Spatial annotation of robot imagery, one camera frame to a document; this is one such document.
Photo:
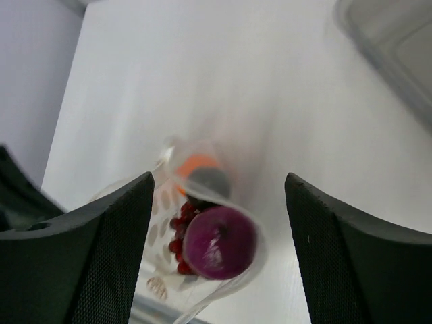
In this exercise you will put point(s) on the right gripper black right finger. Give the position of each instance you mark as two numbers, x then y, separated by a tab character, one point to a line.
357	268

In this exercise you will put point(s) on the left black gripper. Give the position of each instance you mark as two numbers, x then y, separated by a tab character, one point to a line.
23	205

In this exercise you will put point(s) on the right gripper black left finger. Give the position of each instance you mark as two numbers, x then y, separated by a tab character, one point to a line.
79	267

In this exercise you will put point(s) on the red grape bunch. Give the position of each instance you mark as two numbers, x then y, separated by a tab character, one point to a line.
179	225

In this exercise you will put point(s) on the clear zip top bag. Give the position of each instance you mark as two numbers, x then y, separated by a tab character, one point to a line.
162	294

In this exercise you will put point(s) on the purple onion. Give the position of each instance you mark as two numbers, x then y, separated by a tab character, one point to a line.
220	243

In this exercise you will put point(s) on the orange fruit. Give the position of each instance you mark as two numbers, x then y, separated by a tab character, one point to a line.
196	161

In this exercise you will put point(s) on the clear plastic bin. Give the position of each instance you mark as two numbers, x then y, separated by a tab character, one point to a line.
395	38

